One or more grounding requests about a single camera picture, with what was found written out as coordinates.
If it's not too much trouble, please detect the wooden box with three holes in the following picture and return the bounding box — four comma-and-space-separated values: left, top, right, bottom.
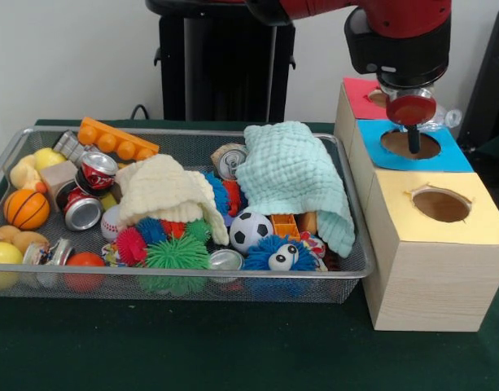
333, 77, 499, 332

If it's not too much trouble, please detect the long orange toy block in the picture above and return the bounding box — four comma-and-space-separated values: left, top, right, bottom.
77, 116, 160, 162

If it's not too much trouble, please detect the black and white soccer ball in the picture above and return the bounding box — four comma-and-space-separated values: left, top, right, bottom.
229, 210, 274, 256

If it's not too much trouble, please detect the red rubber ball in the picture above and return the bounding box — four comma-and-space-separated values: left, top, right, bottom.
63, 252, 107, 292

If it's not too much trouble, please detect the silver wire mesh bin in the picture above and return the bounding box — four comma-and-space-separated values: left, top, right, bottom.
0, 125, 375, 305

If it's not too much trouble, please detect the black cable loop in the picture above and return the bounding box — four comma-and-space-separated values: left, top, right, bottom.
130, 103, 160, 120

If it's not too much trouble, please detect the multicoloured spiky caterpillar toy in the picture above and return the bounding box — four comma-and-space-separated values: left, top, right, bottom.
115, 217, 212, 266

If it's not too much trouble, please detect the blue spiky ball with eyes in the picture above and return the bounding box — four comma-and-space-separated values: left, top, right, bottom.
243, 235, 319, 297

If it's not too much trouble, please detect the clear bottle blue label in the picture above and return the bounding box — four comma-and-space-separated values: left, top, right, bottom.
419, 101, 464, 134

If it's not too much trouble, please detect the red soda can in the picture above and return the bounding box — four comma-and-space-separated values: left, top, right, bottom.
76, 151, 119, 196

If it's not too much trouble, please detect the dark green tablecloth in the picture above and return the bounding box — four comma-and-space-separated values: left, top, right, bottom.
0, 118, 499, 391

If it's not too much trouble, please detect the black equipment case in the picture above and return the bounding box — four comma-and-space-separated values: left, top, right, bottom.
456, 6, 499, 152

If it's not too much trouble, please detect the orange mini basketball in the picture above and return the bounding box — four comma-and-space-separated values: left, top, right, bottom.
3, 189, 50, 231

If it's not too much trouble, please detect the mint muslin cloth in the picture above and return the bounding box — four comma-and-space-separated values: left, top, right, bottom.
234, 121, 356, 258

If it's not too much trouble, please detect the cream muslin cloth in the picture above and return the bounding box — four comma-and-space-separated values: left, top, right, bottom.
115, 153, 230, 245

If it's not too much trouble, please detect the green spiky rubber ball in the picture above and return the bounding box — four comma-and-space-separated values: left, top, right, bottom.
145, 235, 212, 294

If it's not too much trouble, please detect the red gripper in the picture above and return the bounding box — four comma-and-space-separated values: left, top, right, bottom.
386, 94, 438, 155

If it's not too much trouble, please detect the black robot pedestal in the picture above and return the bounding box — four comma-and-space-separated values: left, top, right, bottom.
145, 0, 317, 122

